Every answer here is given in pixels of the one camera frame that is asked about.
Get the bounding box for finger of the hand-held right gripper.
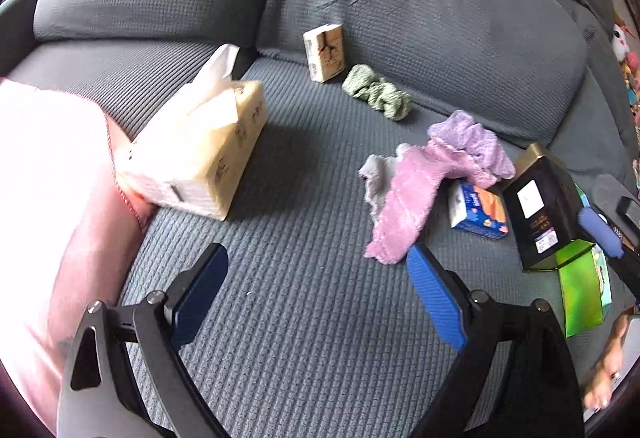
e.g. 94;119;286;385
577;208;640;303
594;174;640;219

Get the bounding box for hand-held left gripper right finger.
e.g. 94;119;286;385
406;243;585;438

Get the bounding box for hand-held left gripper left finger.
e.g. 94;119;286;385
57;243;231;438

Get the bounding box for small blue snack box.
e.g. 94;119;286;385
447;180;510;240

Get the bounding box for pink fuzzy cloth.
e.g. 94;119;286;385
364;138;496;266

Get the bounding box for grey cloth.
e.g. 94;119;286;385
359;155;402;215

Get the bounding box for lavender knitted cloth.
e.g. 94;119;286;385
427;110;516;189

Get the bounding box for yellow soft tissue pack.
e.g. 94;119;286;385
114;44;267;222

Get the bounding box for person's right hand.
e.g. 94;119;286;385
582;314;631;412

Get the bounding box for green box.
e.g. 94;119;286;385
557;185;612;338

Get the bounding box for black box with gold top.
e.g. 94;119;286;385
501;143;594;273

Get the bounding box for grey sofa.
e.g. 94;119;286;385
0;0;640;438

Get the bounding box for white faced plush toy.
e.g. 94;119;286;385
611;16;639;62

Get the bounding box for pink pillow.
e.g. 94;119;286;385
0;78;156;419

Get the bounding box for green knitted cloth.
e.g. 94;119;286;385
341;64;413;121

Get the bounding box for small brown tissue box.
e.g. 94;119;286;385
303;24;347;82

